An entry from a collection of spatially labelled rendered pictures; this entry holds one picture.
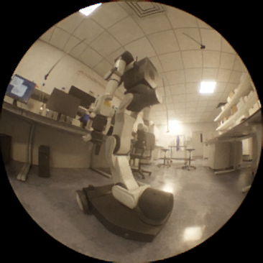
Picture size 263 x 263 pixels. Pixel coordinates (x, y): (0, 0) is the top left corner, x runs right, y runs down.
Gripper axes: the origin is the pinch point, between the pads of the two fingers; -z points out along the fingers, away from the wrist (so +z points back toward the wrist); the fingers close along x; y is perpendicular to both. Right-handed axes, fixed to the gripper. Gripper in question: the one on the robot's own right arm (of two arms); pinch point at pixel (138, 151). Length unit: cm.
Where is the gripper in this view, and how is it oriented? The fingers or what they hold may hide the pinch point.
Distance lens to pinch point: 80.1
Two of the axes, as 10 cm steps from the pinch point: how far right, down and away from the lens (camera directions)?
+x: -7.2, -1.2, 6.8
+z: 2.4, -9.7, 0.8
